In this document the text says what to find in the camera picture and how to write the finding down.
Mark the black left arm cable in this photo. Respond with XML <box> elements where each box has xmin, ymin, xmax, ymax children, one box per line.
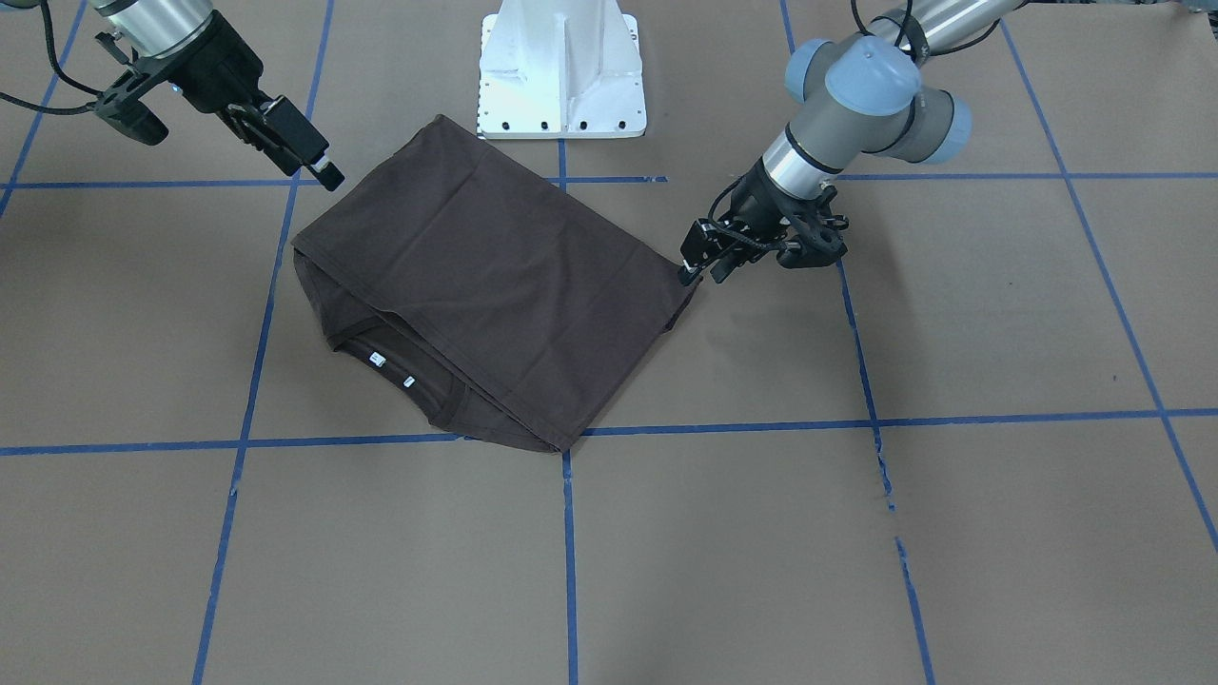
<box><xmin>706</xmin><ymin>0</ymin><xmax>914</xmax><ymax>267</ymax></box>

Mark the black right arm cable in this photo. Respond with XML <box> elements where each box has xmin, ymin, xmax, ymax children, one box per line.
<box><xmin>0</xmin><ymin>0</ymin><xmax>121</xmax><ymax>117</ymax></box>

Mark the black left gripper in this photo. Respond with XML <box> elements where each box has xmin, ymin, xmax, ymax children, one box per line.
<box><xmin>678</xmin><ymin>161</ymin><xmax>795</xmax><ymax>286</ymax></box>

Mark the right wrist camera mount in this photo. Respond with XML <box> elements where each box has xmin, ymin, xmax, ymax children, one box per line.
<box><xmin>94</xmin><ymin>32</ymin><xmax>171</xmax><ymax>145</ymax></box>

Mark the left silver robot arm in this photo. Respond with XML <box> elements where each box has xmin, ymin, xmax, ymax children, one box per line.
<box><xmin>678</xmin><ymin>1</ymin><xmax>1019</xmax><ymax>285</ymax></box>

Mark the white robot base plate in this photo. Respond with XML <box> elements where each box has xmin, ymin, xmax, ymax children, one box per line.
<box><xmin>476</xmin><ymin>1</ymin><xmax>648</xmax><ymax>140</ymax></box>

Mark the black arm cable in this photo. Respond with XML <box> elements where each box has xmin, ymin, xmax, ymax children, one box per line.
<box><xmin>0</xmin><ymin>0</ymin><xmax>121</xmax><ymax>117</ymax></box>
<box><xmin>706</xmin><ymin>0</ymin><xmax>914</xmax><ymax>267</ymax></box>

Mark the dark brown t-shirt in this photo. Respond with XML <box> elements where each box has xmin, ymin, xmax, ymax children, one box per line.
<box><xmin>291</xmin><ymin>115</ymin><xmax>695</xmax><ymax>453</ymax></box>

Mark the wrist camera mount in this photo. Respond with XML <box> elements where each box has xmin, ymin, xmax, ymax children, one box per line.
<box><xmin>94</xmin><ymin>32</ymin><xmax>171</xmax><ymax>145</ymax></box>
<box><xmin>776</xmin><ymin>182</ymin><xmax>850</xmax><ymax>269</ymax></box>

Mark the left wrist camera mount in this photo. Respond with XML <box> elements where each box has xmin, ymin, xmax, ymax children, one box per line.
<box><xmin>776</xmin><ymin>182</ymin><xmax>850</xmax><ymax>269</ymax></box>

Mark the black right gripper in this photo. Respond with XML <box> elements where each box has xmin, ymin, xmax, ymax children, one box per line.
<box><xmin>167</xmin><ymin>11</ymin><xmax>346</xmax><ymax>189</ymax></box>

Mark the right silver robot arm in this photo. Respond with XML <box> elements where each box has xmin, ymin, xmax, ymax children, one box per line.
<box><xmin>91</xmin><ymin>1</ymin><xmax>343</xmax><ymax>191</ymax></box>

